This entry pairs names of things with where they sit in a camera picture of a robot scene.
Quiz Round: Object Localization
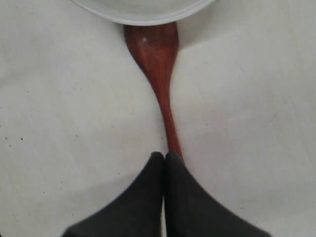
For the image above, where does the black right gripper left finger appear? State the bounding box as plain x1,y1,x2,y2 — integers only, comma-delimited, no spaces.
63,152,164,237

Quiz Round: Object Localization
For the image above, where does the brown wooden spoon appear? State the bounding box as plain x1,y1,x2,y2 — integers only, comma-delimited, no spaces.
123,22,185,162

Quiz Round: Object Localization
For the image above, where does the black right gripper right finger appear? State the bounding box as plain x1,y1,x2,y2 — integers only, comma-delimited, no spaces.
164,152,270,237

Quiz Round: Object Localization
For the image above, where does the white ceramic bowl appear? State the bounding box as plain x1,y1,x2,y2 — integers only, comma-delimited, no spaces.
74,0,214,26

